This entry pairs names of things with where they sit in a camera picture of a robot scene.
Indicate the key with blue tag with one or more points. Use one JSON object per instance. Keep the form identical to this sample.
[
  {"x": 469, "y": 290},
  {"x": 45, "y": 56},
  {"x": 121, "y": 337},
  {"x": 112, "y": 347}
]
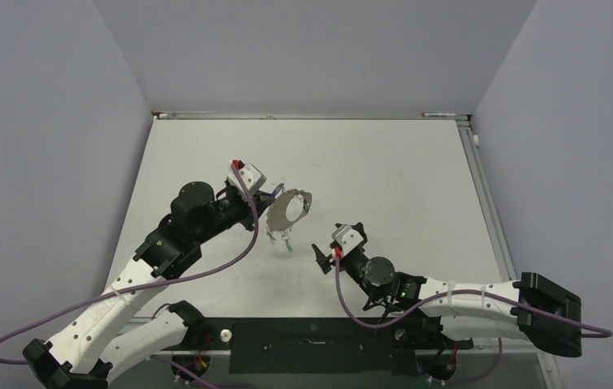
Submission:
[{"x": 277, "y": 190}]

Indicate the aluminium frame rail right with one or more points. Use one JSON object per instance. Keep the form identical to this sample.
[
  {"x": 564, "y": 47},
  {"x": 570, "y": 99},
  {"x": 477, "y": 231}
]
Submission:
[{"x": 490, "y": 214}]

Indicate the aluminium frame rail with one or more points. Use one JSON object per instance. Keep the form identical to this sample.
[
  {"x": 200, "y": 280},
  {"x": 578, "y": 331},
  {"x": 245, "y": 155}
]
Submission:
[
  {"x": 490, "y": 214},
  {"x": 415, "y": 332},
  {"x": 298, "y": 116}
]

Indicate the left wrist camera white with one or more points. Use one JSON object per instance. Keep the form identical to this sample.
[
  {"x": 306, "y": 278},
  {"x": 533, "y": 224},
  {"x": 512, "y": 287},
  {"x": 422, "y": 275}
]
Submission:
[{"x": 242, "y": 175}]

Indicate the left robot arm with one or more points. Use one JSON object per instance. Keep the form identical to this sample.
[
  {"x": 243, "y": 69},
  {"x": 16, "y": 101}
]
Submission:
[{"x": 91, "y": 352}]

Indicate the metal key organizer plate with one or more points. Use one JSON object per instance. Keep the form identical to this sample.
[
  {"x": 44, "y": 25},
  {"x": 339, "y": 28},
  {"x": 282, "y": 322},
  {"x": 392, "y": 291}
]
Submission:
[{"x": 290, "y": 207}]

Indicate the aluminium frame rail front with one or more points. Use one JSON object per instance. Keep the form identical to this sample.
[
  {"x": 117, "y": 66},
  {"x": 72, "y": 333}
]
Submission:
[{"x": 415, "y": 332}]

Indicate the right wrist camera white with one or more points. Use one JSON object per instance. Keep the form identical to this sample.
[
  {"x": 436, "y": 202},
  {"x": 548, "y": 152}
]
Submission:
[{"x": 346, "y": 238}]

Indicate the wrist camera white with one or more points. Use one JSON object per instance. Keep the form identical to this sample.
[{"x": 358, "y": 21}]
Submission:
[
  {"x": 346, "y": 238},
  {"x": 242, "y": 175}
]

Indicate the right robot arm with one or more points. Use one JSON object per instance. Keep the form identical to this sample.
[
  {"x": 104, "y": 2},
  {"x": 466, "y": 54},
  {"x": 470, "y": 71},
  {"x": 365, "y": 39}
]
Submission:
[{"x": 532, "y": 308}]

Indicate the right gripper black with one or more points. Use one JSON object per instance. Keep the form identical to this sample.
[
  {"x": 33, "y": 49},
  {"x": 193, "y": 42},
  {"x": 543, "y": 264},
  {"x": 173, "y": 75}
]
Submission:
[{"x": 327, "y": 260}]

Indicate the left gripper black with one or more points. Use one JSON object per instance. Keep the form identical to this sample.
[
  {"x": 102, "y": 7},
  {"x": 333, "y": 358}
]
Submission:
[{"x": 249, "y": 219}]

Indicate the aluminium frame rail back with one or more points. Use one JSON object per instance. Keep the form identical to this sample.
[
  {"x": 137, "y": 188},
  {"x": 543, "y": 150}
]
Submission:
[{"x": 298, "y": 116}]

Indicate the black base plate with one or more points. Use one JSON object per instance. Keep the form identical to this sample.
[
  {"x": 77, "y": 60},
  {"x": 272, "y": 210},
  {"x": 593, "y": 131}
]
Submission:
[{"x": 321, "y": 345}]

